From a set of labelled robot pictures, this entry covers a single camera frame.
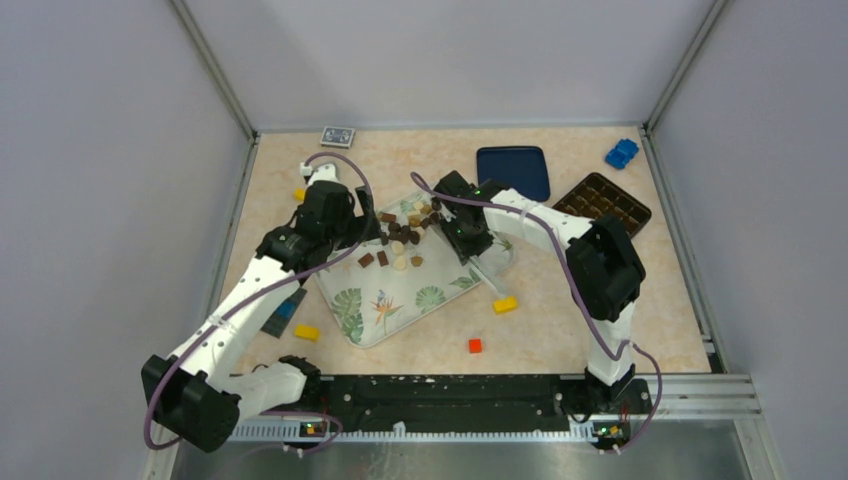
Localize yellow lego brick left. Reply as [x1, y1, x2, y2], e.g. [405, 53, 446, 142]
[294, 324, 321, 342]

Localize yellow lego brick right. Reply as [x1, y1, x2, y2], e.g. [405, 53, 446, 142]
[492, 296, 518, 315]

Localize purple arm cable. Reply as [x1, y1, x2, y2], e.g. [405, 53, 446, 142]
[410, 172, 664, 455]
[144, 152, 376, 453]

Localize clear plastic tongs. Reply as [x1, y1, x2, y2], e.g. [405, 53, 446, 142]
[469, 256, 511, 299]

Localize blue toy car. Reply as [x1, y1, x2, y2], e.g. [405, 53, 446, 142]
[604, 139, 640, 170]

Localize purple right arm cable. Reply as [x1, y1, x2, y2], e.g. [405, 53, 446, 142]
[410, 172, 664, 455]

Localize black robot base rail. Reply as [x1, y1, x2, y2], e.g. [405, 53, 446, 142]
[272, 374, 654, 434]

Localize blue chocolate box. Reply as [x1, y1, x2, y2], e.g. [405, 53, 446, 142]
[553, 172, 653, 237]

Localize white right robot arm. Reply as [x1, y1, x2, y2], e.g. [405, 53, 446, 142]
[415, 171, 646, 412]

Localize white round chocolate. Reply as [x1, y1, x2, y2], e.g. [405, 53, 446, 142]
[391, 255, 408, 271]

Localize dark rectangular chocolate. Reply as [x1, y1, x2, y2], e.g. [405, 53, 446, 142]
[376, 250, 389, 267]

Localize yellow lego brick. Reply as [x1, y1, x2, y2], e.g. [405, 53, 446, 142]
[294, 324, 321, 342]
[492, 296, 518, 315]

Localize playing card deck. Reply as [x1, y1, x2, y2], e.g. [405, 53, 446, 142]
[319, 126, 356, 149]

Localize red lego cube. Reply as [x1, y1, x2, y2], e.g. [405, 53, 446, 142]
[468, 338, 483, 354]

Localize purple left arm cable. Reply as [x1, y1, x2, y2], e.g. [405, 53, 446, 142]
[144, 152, 376, 453]

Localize grey lego baseplate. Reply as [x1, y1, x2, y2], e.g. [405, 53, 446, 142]
[260, 288, 307, 338]

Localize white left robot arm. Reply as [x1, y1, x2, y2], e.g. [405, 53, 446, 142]
[141, 157, 378, 452]

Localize dark blue box lid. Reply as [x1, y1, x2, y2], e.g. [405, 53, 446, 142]
[476, 146, 551, 202]

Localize pile of assorted chocolates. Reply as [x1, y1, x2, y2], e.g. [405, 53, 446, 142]
[377, 200, 445, 254]

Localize brown rectangular chocolate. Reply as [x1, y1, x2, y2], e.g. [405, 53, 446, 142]
[357, 253, 375, 268]

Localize floral serving tray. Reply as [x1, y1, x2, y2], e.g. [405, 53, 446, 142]
[314, 228, 481, 348]

